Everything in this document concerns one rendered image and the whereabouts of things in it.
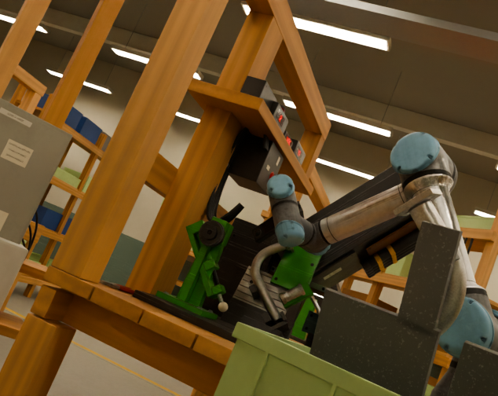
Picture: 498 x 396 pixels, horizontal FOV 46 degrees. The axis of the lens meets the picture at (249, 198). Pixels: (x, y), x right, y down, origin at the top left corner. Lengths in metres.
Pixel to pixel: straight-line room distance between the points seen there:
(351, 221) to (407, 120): 7.81
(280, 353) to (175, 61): 1.01
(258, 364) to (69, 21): 11.49
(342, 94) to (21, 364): 8.51
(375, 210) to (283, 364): 1.00
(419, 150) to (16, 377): 1.07
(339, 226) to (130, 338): 0.63
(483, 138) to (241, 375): 8.79
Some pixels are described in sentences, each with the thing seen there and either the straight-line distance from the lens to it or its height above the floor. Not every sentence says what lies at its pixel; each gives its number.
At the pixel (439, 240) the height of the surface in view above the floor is 1.13.
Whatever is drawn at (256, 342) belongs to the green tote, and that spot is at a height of 0.95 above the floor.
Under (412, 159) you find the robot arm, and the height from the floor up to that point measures 1.43.
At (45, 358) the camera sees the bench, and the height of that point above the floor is 0.68.
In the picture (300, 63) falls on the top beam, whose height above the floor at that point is 1.89.
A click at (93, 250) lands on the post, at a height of 0.95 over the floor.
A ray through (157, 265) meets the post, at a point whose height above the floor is 0.98.
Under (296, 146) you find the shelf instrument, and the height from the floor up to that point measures 1.59.
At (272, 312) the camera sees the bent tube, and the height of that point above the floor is 0.98.
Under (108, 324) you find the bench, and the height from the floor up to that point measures 0.81.
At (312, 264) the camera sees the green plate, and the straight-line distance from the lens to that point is 1.91.
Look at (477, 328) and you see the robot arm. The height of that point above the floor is 1.11.
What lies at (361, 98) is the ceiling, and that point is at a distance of 9.59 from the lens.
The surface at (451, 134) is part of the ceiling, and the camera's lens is 9.35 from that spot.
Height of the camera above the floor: 0.99
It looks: 9 degrees up
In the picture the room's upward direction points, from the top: 23 degrees clockwise
